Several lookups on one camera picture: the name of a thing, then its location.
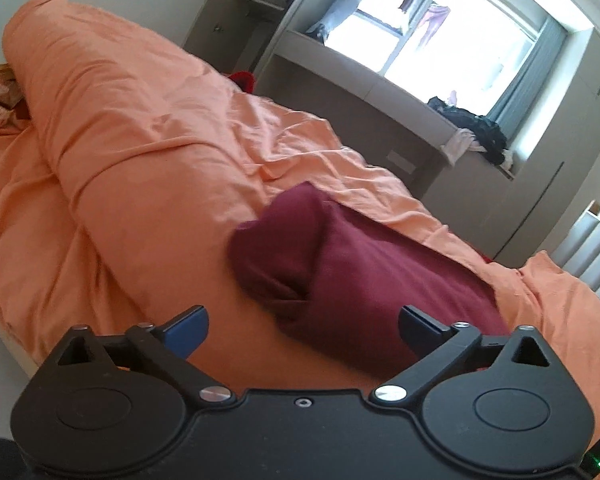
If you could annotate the open grey wardrobe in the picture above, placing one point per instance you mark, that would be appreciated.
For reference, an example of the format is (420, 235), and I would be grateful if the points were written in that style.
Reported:
(240, 15)

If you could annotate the grey window seat cabinet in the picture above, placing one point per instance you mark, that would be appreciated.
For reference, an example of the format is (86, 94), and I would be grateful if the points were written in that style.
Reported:
(360, 105)

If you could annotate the short blue-grey curtain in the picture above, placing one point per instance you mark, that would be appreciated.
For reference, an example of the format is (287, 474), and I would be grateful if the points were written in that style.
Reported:
(347, 0)

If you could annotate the tall grey wardrobe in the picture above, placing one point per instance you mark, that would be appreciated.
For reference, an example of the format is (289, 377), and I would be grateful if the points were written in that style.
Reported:
(570, 125)

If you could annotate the purple hanging garment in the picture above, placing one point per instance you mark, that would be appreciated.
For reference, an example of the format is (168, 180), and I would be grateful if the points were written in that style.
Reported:
(432, 25)

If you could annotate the maroon long-sleeved shirt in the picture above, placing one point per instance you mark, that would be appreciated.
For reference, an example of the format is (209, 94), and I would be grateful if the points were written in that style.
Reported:
(360, 280)

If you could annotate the window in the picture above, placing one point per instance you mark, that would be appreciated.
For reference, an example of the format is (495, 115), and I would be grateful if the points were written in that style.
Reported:
(470, 35)

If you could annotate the pile of dark clothes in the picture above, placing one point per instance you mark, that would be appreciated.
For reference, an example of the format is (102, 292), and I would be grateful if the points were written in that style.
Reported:
(480, 130)

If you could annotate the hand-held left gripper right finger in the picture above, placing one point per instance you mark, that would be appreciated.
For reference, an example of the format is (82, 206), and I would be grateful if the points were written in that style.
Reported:
(420, 331)

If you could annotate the orange duvet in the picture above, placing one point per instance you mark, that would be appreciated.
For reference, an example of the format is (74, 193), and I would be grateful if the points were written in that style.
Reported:
(145, 160)

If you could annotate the white hanging cloth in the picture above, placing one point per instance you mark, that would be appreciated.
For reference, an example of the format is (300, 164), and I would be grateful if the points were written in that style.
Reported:
(457, 146)

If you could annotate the red object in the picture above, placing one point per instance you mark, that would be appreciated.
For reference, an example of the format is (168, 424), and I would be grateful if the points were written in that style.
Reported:
(242, 82)

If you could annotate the long blue-grey curtain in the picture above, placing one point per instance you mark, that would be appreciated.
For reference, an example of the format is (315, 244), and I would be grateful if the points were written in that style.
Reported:
(527, 75)

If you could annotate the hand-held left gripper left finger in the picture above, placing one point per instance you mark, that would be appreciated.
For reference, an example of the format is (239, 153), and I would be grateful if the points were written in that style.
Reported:
(187, 330)

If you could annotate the orange bedsheet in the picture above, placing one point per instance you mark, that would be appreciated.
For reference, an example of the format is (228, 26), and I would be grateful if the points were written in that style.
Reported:
(10, 220)

